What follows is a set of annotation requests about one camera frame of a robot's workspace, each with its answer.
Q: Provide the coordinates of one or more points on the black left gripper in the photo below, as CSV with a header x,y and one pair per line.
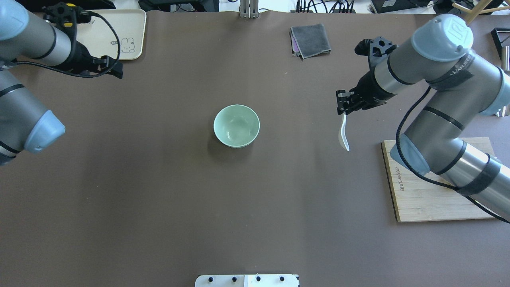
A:
x,y
81,55

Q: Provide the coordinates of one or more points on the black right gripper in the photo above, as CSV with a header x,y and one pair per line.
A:
x,y
370,91

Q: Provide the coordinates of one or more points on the white ceramic spoon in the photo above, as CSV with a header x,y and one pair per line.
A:
x,y
342,133

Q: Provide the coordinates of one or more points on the mint green bowl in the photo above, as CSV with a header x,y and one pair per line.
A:
x,y
236,126

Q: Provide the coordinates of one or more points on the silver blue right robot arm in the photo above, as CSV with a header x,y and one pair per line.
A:
x,y
461,85

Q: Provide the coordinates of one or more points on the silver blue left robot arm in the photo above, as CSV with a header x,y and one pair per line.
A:
x,y
49,42

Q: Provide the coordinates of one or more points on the beige rabbit serving tray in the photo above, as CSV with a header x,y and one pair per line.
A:
x,y
129,25

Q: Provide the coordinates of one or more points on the grey folded cloth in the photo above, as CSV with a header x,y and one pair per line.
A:
x,y
309,41

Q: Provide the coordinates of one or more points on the wooden cutting board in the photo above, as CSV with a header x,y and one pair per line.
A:
x,y
415,200

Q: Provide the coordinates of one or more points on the wooden mug tree stand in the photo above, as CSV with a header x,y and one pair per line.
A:
x,y
480,8

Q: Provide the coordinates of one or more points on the metal scoop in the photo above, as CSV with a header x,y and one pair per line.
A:
x,y
505,59

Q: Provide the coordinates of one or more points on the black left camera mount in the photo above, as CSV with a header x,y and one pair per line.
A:
x,y
66,17

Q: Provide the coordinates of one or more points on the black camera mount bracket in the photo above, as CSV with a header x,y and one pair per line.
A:
x,y
376,50

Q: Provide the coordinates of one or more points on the aluminium frame post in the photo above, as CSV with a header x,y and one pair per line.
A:
x,y
249,9

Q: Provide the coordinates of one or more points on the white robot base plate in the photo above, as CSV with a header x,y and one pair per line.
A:
x,y
248,280

